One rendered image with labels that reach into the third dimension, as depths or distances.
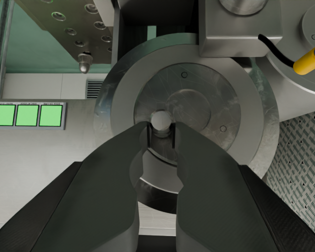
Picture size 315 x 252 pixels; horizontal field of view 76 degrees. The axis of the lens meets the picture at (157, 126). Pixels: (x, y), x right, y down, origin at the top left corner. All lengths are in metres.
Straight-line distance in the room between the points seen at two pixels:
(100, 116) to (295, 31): 0.18
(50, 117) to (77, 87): 2.71
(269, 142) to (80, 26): 0.40
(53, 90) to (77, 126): 2.89
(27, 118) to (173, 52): 0.48
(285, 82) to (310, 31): 0.05
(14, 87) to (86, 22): 3.34
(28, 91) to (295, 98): 3.54
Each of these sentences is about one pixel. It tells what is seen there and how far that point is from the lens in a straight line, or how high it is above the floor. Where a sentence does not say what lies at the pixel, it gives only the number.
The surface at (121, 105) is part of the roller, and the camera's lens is 0.16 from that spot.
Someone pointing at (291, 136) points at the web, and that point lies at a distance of 0.37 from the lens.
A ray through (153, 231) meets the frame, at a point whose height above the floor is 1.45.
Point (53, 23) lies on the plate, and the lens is 0.48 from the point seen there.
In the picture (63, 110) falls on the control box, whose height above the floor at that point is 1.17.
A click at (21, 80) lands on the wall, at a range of 3.73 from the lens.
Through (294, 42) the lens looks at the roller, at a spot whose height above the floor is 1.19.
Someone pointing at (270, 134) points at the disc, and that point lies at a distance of 0.18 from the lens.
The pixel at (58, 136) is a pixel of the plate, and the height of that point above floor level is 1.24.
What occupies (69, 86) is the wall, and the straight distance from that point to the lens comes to 3.32.
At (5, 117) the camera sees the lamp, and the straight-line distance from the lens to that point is 0.63.
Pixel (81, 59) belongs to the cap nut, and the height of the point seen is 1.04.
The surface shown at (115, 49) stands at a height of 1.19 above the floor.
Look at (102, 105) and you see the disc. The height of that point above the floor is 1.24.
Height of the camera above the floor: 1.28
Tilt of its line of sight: 9 degrees down
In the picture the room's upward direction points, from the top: 179 degrees counter-clockwise
